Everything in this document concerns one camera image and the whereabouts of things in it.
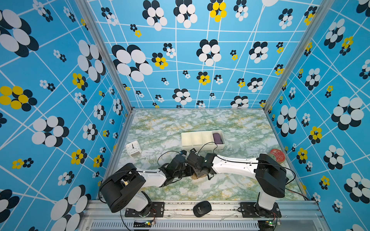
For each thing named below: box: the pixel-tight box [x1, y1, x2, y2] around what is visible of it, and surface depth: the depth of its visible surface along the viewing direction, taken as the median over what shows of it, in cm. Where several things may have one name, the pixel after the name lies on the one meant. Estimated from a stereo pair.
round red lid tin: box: [267, 148, 286, 165], surface depth 91 cm
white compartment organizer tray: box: [181, 129, 226, 151], surface depth 104 cm
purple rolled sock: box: [212, 132, 224, 145], surface depth 98 cm
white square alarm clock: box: [125, 140, 143, 157], surface depth 96 cm
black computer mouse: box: [192, 200, 212, 218], surface depth 74 cm
